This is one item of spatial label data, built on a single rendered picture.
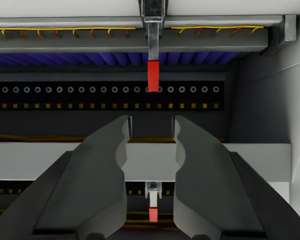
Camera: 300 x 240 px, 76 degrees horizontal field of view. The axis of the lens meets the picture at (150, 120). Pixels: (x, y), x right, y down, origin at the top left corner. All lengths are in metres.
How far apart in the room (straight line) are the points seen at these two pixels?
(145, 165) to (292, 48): 0.21
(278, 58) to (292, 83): 0.04
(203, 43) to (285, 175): 0.18
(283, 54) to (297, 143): 0.11
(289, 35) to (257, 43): 0.03
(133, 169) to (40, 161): 0.11
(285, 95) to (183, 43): 0.14
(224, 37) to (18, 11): 0.23
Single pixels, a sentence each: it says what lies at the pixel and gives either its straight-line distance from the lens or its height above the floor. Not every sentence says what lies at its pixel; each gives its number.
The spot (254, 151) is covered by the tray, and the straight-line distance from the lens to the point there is 0.26.
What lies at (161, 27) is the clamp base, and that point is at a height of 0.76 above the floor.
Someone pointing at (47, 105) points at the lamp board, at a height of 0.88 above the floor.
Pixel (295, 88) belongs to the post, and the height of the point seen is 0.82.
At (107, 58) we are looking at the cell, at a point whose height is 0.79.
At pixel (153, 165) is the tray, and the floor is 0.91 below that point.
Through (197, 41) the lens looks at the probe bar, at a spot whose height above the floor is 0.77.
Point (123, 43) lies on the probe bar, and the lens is 0.25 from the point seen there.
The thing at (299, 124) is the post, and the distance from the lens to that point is 0.27.
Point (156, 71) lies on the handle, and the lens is 0.21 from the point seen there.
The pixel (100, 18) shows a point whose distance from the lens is 0.24.
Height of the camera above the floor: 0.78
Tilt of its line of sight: 21 degrees up
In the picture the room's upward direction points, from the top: 180 degrees clockwise
